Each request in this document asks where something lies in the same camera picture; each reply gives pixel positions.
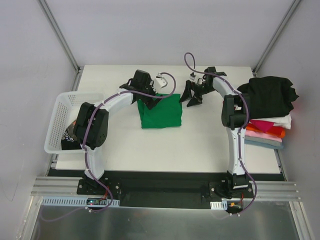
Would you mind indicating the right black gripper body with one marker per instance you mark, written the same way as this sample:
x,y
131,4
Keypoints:
x,y
195,88

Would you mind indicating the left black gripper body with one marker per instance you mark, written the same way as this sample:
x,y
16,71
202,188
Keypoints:
x,y
149,94

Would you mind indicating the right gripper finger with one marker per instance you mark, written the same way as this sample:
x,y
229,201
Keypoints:
x,y
187,93
195,100

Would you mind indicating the green t shirt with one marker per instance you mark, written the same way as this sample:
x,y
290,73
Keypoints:
x,y
166,114

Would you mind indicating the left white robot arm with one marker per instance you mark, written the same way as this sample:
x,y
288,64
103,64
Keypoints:
x,y
91,125

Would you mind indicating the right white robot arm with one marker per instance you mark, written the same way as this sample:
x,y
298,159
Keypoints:
x,y
234,117

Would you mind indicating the folded black t shirt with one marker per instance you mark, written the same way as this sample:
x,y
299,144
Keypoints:
x,y
270,96

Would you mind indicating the folded magenta t shirt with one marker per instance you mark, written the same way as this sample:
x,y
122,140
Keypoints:
x,y
262,125

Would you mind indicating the white plastic laundry basket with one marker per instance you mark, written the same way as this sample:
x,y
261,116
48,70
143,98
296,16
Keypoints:
x,y
65,111

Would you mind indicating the folded pink t shirt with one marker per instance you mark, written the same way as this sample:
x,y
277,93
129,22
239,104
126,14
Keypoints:
x,y
262,135

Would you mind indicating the folded red t shirt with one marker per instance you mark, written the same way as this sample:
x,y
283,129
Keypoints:
x,y
277,131

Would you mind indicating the folded grey t shirt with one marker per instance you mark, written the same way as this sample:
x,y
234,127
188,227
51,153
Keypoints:
x,y
275,143

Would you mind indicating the folded orange t shirt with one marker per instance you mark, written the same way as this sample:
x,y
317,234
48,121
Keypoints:
x,y
251,127

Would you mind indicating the folded white t shirt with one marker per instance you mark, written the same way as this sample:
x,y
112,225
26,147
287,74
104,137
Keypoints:
x,y
285,121

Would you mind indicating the folded light blue t shirt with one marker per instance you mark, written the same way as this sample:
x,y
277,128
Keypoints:
x,y
264,145

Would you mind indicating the black t shirt in basket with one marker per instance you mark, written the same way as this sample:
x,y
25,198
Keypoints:
x,y
69,140

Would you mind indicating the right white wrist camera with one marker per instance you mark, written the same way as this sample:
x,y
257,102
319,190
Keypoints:
x,y
193,77

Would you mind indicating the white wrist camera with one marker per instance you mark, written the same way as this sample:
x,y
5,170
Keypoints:
x,y
159,82
193,77

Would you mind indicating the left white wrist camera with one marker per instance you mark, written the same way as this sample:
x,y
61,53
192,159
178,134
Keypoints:
x,y
159,82

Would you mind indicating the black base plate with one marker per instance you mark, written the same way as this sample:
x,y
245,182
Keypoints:
x,y
177,190

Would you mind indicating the left aluminium frame post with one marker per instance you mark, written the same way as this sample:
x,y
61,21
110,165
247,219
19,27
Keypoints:
x,y
59,34

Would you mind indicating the aluminium frame post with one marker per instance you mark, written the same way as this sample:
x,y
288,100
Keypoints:
x,y
59,34
293,7

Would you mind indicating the right aluminium frame post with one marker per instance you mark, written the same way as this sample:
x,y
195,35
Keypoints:
x,y
293,7

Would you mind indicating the aluminium front rail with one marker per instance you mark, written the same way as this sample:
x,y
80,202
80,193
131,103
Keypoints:
x,y
67,187

